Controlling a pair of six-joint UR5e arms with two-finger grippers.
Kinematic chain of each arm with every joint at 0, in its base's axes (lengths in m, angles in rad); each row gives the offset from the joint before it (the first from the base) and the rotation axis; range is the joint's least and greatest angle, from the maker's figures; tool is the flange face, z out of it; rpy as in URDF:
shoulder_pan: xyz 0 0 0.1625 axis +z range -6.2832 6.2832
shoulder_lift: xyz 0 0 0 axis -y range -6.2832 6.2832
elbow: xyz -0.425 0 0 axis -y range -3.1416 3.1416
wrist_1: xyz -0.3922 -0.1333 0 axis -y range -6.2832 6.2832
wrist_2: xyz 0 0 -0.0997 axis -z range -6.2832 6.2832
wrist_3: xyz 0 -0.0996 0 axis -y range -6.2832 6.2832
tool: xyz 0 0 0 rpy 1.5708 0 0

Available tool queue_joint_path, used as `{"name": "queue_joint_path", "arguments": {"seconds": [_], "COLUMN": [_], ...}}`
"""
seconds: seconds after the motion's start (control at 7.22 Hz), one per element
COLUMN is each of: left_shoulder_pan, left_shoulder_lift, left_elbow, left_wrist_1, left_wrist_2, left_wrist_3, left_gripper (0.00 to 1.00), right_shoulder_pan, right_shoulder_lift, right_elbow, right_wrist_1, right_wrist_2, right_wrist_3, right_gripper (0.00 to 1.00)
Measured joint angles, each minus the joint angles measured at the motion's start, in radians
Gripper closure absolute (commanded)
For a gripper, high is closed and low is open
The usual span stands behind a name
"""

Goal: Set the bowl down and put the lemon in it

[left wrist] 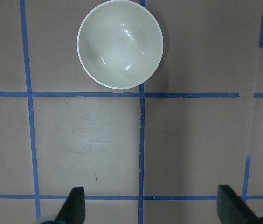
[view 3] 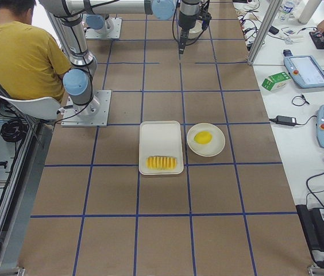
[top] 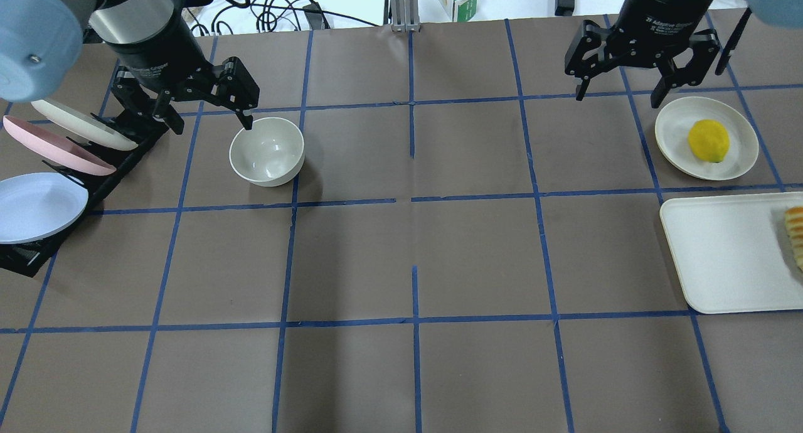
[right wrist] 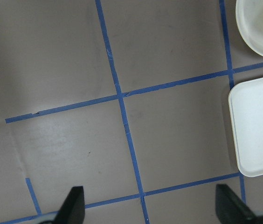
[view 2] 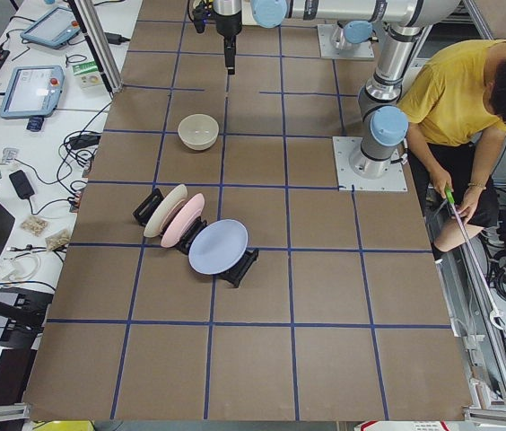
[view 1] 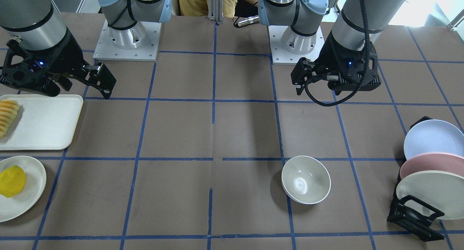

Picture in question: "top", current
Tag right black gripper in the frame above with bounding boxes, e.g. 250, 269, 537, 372
564, 0, 721, 108

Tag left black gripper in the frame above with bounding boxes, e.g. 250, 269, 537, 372
112, 19, 259, 135

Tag yellow lemon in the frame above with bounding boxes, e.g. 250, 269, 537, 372
686, 119, 730, 163

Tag white bowl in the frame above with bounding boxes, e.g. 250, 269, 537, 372
228, 117, 305, 187

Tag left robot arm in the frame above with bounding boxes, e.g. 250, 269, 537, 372
1, 0, 259, 134

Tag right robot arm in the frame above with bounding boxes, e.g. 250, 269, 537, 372
564, 0, 802, 108

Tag black dish rack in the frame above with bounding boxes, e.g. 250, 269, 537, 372
2, 112, 168, 277

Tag cream round plate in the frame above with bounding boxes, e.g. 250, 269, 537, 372
654, 97, 759, 181

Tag cream plate in rack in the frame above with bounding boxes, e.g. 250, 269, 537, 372
31, 99, 138, 152

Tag pink plate in rack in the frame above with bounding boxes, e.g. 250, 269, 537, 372
3, 115, 117, 176

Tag blue plate in rack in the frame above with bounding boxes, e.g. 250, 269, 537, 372
1, 172, 88, 245

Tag cream rectangular tray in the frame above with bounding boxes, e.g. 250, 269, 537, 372
659, 192, 802, 314

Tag sliced yellow bread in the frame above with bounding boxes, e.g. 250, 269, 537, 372
784, 205, 803, 271

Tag aluminium frame post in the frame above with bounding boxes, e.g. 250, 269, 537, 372
383, 0, 420, 32

